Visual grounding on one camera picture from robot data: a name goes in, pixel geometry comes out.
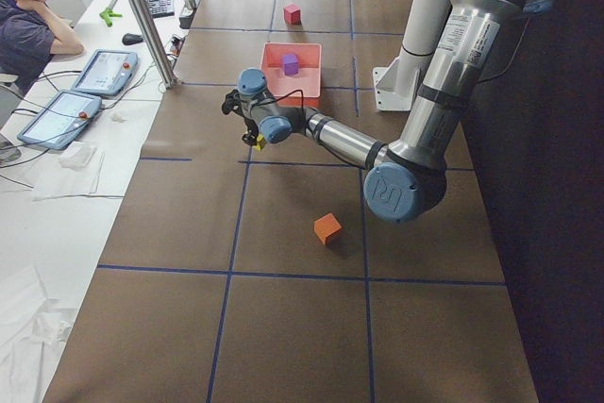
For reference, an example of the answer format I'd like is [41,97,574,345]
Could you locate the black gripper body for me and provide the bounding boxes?
[243,116,259,138]

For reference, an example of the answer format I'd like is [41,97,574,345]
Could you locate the yellow foam cube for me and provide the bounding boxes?
[253,134,266,151]

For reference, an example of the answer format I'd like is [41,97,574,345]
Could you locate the purple foam cube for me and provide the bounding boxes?
[281,53,299,76]

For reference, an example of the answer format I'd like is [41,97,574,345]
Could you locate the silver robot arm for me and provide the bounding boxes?
[222,0,553,223]

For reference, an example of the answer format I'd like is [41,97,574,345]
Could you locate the pink plastic bin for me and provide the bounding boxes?
[260,42,322,108]

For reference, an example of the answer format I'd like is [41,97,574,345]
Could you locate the orange foam cube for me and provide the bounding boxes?
[313,212,343,245]

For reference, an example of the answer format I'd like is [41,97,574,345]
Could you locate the pink foam cube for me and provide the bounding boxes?
[283,4,302,25]

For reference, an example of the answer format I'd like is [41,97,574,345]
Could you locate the upper teach pendant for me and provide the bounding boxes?
[72,49,139,96]

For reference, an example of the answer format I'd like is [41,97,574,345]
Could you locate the teach pendant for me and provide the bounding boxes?
[17,90,102,150]
[72,49,139,96]

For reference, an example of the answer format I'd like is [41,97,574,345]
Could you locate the black computer mouse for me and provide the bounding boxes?
[122,33,144,46]

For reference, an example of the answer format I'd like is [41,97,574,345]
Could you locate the green plastic tool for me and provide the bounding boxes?
[99,7,122,27]

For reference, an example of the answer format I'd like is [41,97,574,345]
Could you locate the lower teach pendant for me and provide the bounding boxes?
[17,90,102,150]

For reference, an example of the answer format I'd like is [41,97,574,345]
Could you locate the seated person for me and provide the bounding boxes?
[1,0,84,94]

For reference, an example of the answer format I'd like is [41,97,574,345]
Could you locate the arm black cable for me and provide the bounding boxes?
[221,88,308,128]

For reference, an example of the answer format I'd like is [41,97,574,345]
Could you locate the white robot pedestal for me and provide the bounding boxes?
[373,0,451,111]

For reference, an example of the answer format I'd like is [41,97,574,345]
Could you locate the aluminium frame post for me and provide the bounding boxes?
[128,0,176,89]

